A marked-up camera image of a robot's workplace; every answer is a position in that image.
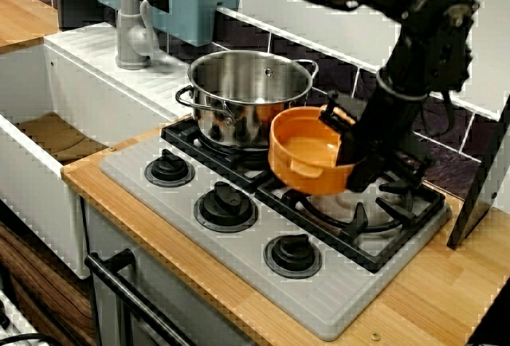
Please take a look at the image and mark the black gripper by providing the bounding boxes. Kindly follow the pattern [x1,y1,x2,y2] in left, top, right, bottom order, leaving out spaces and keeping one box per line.
[320,69,436,194]

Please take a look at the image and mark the orange plastic pot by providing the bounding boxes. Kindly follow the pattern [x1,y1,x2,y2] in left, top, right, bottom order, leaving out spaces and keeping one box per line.
[267,104,358,196]

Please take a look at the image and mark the stainless steel pot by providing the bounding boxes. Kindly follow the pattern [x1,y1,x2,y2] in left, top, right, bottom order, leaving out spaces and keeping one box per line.
[175,49,320,150]

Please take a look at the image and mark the black stove knob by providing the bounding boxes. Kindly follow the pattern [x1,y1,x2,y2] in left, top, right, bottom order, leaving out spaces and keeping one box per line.
[194,181,259,234]
[143,148,196,187]
[263,234,323,280]

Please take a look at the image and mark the black stove grate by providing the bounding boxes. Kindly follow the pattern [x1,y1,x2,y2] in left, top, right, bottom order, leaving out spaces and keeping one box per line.
[160,116,447,275]

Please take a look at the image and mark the grey stove plate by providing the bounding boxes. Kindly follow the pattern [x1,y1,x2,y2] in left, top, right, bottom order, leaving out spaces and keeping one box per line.
[98,122,453,342]

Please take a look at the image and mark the black flat panel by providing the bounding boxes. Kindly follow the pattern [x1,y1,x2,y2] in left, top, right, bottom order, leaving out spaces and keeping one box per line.
[445,94,510,251]

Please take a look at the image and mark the wooden countertop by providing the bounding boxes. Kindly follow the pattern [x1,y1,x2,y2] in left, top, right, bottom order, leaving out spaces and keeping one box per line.
[61,114,510,346]

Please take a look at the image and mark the white oven front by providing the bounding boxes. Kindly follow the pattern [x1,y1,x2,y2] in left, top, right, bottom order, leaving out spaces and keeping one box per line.
[81,198,256,346]

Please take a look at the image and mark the grey faucet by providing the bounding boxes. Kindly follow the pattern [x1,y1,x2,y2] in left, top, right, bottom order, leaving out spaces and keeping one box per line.
[115,0,160,70]

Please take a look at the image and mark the white sink basin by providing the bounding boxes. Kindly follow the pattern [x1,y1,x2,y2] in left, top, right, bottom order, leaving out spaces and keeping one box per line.
[0,22,192,281]

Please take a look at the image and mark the wooden side counter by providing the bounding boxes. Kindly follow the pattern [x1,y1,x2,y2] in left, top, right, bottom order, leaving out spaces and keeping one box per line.
[0,0,61,54]

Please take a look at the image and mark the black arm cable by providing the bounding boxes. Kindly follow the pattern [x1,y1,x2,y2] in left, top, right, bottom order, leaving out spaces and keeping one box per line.
[421,90,456,138]

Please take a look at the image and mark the black oven door handle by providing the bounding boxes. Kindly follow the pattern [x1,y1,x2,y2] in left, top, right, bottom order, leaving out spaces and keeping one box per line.
[84,248,196,346]

